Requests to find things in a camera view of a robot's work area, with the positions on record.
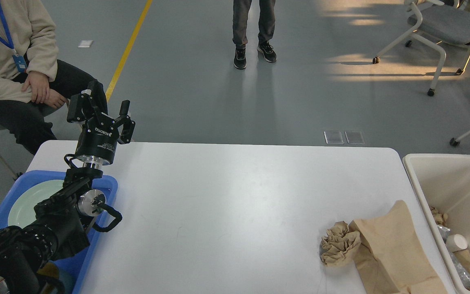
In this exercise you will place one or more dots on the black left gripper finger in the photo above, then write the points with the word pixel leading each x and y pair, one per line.
pixel 128 125
pixel 87 103

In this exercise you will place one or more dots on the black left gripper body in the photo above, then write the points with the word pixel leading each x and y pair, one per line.
pixel 98 139

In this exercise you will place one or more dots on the green plate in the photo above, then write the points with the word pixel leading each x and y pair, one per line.
pixel 22 212

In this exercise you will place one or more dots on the dark teal mug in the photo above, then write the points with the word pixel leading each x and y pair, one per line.
pixel 51 277

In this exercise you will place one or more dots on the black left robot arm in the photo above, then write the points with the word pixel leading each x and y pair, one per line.
pixel 63 221

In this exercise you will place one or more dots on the person in beige sweater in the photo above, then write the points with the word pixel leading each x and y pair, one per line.
pixel 32 77

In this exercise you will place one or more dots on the blue plastic tray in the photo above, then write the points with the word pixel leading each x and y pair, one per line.
pixel 77 265

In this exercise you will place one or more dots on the crumpled brown paper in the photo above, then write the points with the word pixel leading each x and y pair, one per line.
pixel 340 245

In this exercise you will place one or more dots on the brown paper bag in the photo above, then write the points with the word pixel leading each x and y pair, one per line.
pixel 390 259

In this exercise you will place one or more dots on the crumpled paper in bin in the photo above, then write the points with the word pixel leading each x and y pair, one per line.
pixel 440 218

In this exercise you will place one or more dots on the grey office chair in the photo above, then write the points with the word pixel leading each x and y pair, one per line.
pixel 431 26

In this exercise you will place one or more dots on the white plastic bin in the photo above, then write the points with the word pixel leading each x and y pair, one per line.
pixel 443 181

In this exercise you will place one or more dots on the small white cup in bin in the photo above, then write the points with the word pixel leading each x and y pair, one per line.
pixel 456 242

